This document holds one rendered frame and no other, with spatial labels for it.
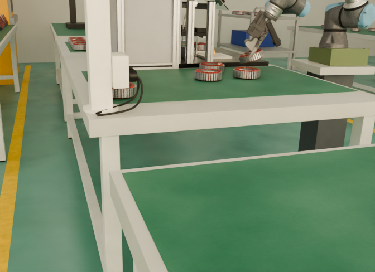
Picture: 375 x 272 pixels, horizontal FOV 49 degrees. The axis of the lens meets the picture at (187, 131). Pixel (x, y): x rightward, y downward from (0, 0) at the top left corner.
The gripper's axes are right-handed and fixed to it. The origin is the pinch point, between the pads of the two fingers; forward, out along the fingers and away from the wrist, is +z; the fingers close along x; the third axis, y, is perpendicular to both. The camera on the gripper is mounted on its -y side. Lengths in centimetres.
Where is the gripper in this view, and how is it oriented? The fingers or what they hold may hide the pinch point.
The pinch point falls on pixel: (249, 56)
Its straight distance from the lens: 194.4
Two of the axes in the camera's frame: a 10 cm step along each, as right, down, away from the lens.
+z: -5.0, 8.0, 3.2
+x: -1.1, 3.1, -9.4
